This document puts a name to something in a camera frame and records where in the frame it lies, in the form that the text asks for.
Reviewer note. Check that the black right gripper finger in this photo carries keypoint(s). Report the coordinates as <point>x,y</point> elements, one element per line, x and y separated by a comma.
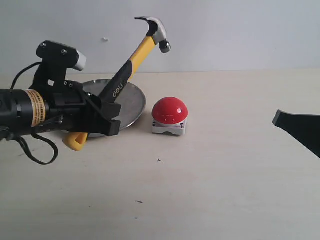
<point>305,128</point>

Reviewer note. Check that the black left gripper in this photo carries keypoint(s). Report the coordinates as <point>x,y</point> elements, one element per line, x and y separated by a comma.
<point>68,107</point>

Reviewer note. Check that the round steel plate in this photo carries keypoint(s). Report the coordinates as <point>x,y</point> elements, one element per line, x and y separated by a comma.
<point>132,100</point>

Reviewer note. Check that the yellow black claw hammer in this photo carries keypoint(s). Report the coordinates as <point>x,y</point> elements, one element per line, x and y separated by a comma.
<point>156,35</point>

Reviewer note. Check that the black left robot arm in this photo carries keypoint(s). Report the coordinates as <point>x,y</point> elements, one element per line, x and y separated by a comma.
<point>20,110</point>

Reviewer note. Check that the red dome push button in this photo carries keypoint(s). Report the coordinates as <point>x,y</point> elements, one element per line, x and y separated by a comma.
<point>169,115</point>

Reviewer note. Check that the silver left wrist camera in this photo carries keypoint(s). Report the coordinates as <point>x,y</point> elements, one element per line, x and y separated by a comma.
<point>62,55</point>

